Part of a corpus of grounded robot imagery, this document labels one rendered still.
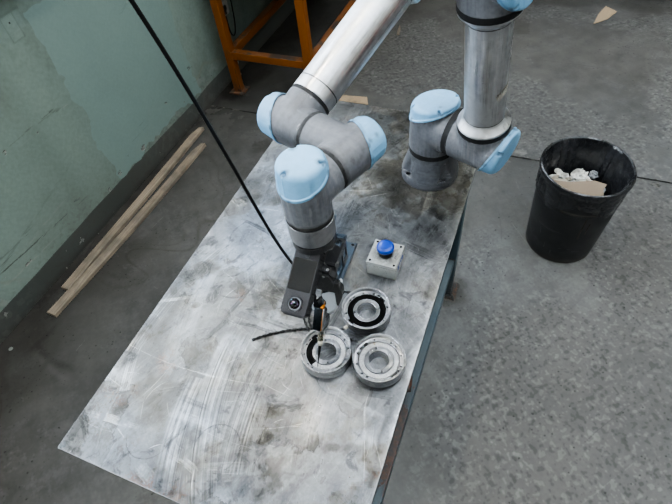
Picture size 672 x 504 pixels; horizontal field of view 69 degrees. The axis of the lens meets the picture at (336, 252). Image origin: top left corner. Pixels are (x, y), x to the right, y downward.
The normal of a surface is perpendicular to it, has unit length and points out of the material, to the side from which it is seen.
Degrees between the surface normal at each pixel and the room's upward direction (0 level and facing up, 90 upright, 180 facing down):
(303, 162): 0
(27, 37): 90
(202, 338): 0
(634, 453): 0
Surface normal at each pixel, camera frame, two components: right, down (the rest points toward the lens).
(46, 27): 0.93, 0.23
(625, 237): -0.09, -0.63
